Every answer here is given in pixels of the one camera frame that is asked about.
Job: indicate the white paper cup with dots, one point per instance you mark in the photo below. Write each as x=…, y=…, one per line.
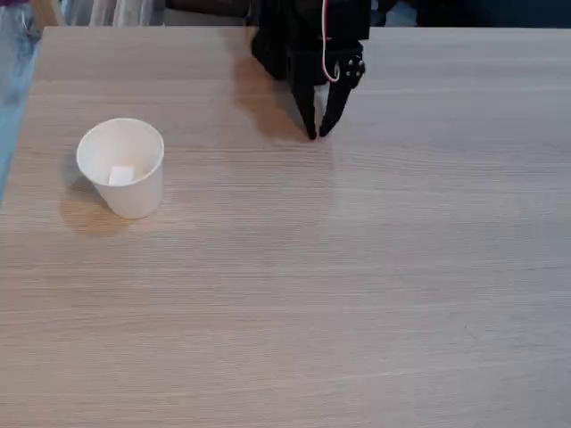
x=129, y=196

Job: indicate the small white block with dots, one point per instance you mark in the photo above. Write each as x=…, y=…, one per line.
x=120, y=175

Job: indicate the person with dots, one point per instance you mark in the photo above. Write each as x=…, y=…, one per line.
x=13, y=49

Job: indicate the pale hanging fabric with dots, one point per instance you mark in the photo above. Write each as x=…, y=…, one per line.
x=111, y=11

